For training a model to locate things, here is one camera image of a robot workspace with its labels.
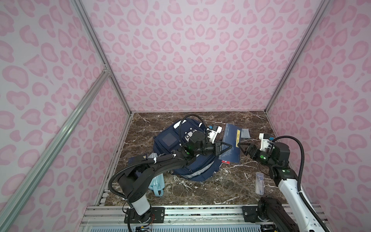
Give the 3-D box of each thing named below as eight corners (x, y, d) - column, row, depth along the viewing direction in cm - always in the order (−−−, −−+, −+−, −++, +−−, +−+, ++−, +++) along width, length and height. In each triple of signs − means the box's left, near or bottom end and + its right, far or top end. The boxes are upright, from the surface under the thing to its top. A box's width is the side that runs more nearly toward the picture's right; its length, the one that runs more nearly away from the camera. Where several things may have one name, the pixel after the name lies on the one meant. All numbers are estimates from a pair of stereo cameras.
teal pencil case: (150, 196, 81) (147, 194, 77) (153, 177, 88) (151, 173, 84) (163, 196, 81) (162, 194, 77) (166, 177, 88) (164, 173, 84)
